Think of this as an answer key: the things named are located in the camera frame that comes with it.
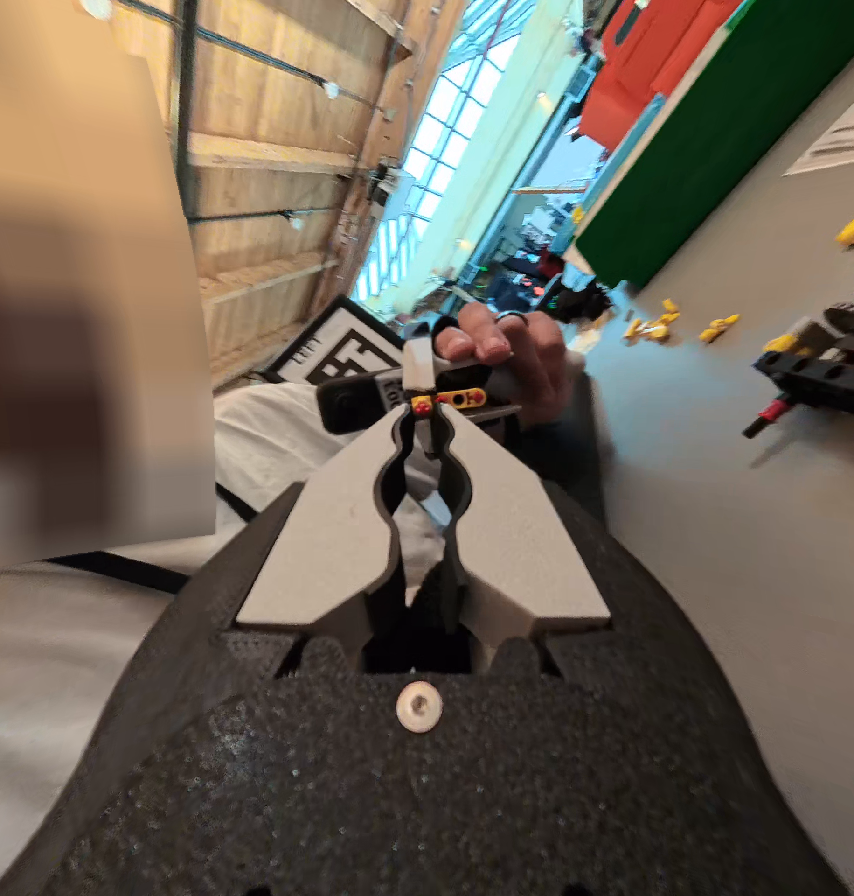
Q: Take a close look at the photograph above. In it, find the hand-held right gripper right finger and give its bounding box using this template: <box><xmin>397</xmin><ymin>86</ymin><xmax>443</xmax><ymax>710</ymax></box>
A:
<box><xmin>430</xmin><ymin>405</ymin><xmax>611</xmax><ymax>659</ymax></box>

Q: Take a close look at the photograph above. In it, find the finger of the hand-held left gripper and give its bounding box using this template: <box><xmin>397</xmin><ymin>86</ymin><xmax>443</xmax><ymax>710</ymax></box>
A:
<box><xmin>416</xmin><ymin>419</ymin><xmax>450</xmax><ymax>527</ymax></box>
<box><xmin>401</xmin><ymin>338</ymin><xmax>442</xmax><ymax>394</ymax></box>

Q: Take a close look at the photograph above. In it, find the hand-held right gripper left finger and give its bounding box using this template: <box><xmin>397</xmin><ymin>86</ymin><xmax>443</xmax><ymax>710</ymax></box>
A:
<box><xmin>236</xmin><ymin>406</ymin><xmax>417</xmax><ymax>659</ymax></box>

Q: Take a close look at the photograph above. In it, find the orange felt bag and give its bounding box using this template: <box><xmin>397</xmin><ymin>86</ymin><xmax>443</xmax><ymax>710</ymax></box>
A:
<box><xmin>578</xmin><ymin>0</ymin><xmax>744</xmax><ymax>153</ymax></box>

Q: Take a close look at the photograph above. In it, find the lego instruction booklet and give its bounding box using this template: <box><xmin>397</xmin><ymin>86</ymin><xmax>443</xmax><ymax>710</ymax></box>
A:
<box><xmin>782</xmin><ymin>100</ymin><xmax>854</xmax><ymax>177</ymax></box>

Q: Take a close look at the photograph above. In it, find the ceiling mounted device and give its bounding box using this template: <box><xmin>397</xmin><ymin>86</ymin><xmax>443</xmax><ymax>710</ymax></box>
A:
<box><xmin>366</xmin><ymin>160</ymin><xmax>401</xmax><ymax>209</ymax></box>

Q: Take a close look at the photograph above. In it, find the black framed marker sign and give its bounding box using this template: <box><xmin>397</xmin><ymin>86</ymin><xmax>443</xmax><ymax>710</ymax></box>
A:
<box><xmin>262</xmin><ymin>295</ymin><xmax>408</xmax><ymax>391</ymax></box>

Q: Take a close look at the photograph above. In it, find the green storage bin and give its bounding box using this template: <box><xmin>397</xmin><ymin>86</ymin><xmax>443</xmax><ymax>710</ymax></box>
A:
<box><xmin>572</xmin><ymin>0</ymin><xmax>854</xmax><ymax>293</ymax></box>

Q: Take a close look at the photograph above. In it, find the black strap buckle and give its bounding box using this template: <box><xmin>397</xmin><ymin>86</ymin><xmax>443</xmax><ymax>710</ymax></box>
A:
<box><xmin>551</xmin><ymin>279</ymin><xmax>614</xmax><ymax>328</ymax></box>

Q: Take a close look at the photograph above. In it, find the black shoulder strap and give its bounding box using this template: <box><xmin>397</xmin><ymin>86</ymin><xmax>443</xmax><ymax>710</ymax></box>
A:
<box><xmin>45</xmin><ymin>483</ymin><xmax>261</xmax><ymax>597</ymax></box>

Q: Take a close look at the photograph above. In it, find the yellow black lego car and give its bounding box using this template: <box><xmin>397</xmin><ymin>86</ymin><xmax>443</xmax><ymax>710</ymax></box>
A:
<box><xmin>740</xmin><ymin>210</ymin><xmax>854</xmax><ymax>443</ymax></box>

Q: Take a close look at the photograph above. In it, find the person's left hand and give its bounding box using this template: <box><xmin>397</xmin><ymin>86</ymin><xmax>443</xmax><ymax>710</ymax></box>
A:
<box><xmin>432</xmin><ymin>302</ymin><xmax>576</xmax><ymax>426</ymax></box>

